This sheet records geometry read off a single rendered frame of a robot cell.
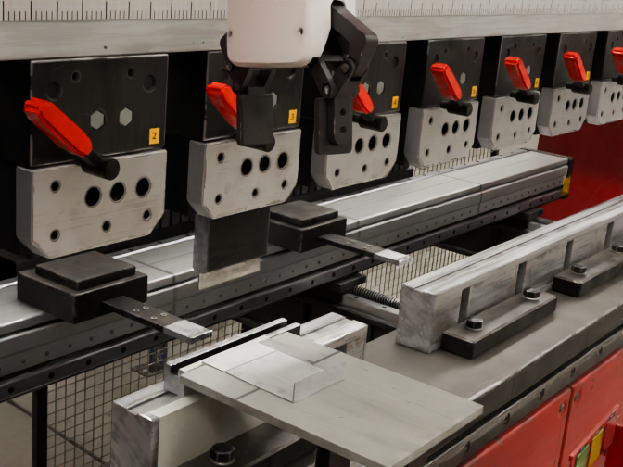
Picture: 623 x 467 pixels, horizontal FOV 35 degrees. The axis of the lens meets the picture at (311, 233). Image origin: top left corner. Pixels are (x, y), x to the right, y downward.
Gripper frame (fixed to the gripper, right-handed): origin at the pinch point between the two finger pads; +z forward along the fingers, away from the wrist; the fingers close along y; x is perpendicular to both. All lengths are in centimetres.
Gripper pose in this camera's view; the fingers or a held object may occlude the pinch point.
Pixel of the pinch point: (292, 136)
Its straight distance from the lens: 74.8
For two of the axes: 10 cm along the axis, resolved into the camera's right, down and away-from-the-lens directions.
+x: 7.6, -1.1, 6.4
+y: 6.5, 1.3, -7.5
